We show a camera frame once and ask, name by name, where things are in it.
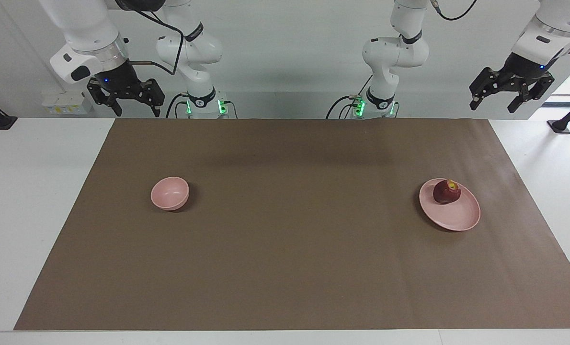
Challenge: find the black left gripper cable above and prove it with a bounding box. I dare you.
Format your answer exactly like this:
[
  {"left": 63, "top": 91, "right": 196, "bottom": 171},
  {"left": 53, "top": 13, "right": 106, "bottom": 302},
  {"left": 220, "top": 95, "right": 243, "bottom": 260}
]
[{"left": 429, "top": 0, "right": 570, "bottom": 54}]

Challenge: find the brown table mat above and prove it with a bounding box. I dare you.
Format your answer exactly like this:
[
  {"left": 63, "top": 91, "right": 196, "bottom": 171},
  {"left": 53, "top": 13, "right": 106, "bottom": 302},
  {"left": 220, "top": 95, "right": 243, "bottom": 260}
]
[{"left": 14, "top": 118, "right": 570, "bottom": 331}]

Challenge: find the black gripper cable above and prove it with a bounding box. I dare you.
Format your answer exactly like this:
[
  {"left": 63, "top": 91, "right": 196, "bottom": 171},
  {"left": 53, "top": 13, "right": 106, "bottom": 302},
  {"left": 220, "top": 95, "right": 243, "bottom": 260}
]
[
  {"left": 115, "top": 0, "right": 186, "bottom": 76},
  {"left": 429, "top": 0, "right": 570, "bottom": 54}
]

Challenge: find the black base cable bundle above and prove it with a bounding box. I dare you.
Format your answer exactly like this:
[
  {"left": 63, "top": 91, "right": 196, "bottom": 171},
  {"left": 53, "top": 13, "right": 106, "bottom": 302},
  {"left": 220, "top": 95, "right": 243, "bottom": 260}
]
[{"left": 326, "top": 76, "right": 375, "bottom": 119}]

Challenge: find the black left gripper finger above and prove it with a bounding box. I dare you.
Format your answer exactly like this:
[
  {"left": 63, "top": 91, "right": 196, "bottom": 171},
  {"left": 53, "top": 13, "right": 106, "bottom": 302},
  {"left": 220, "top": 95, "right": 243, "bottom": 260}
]
[
  {"left": 507, "top": 72, "right": 555, "bottom": 114},
  {"left": 469, "top": 67, "right": 503, "bottom": 111}
]

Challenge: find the dark red apple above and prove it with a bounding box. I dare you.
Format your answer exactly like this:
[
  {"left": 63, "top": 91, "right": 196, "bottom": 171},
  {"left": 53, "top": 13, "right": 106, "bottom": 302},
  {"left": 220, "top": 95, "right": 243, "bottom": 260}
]
[{"left": 433, "top": 179, "right": 462, "bottom": 205}]

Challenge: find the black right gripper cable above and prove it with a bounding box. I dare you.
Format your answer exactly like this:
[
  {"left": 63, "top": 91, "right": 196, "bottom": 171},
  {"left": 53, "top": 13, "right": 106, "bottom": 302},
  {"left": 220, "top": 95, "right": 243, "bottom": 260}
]
[{"left": 115, "top": 0, "right": 186, "bottom": 76}]

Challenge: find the pink bowl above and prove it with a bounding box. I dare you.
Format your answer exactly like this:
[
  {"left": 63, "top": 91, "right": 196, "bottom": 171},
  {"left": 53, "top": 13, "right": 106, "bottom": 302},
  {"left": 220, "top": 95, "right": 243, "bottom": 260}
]
[{"left": 150, "top": 177, "right": 190, "bottom": 211}]

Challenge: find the pink plate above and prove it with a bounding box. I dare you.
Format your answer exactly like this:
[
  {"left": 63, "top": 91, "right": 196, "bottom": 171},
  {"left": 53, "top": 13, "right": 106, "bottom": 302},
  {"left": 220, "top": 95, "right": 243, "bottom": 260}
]
[{"left": 419, "top": 178, "right": 481, "bottom": 232}]

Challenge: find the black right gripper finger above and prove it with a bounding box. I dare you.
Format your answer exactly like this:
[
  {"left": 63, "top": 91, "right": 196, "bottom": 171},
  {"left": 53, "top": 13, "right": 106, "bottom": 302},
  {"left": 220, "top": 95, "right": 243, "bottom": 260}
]
[
  {"left": 87, "top": 79, "right": 123, "bottom": 117},
  {"left": 139, "top": 78, "right": 165, "bottom": 118}
]

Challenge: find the white socket box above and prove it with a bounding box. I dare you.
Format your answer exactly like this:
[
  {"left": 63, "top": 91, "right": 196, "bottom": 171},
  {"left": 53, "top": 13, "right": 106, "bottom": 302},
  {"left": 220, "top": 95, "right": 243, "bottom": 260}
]
[{"left": 42, "top": 91, "right": 92, "bottom": 115}]

